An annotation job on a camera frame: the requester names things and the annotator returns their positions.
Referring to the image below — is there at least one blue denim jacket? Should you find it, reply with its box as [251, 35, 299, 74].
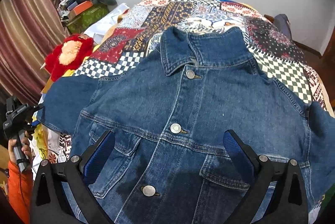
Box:
[37, 27, 334, 223]

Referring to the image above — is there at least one orange left sleeve forearm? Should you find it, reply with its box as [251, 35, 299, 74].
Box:
[8, 161, 33, 223]

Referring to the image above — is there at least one person's left hand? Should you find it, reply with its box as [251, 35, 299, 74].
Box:
[8, 131, 32, 165]

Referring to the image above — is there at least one red plush toy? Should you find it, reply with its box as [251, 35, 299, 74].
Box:
[44, 34, 94, 82]

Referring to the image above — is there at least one striped maroon curtain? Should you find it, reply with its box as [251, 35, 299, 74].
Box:
[1, 0, 69, 103]

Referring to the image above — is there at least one green storage box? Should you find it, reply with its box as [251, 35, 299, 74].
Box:
[66, 3, 109, 34]

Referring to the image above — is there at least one white folded cloth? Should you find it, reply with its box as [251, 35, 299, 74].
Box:
[83, 3, 129, 44]

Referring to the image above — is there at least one orange box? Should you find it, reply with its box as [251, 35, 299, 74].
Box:
[71, 1, 93, 15]

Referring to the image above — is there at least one patchwork patterned bedspread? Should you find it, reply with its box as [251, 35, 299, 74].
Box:
[39, 0, 333, 224]

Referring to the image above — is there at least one purple grey backpack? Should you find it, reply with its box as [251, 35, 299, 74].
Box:
[273, 14, 292, 40]

